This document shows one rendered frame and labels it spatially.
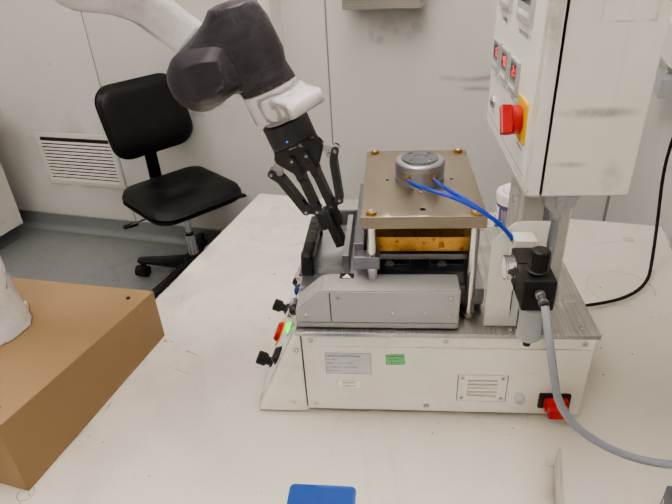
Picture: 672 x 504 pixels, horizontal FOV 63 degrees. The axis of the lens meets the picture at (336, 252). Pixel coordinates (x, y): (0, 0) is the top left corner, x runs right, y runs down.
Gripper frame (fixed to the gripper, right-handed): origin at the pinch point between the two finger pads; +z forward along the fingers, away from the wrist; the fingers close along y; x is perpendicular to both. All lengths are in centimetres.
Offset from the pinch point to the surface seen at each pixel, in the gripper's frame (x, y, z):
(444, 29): -149, -32, 2
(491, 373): 16.9, -18.3, 25.3
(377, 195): 6.1, -10.2, -5.4
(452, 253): 10.0, -18.3, 6.1
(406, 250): 10.2, -11.9, 3.1
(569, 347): 16.9, -30.5, 23.8
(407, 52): -152, -16, 6
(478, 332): 16.8, -18.5, 16.7
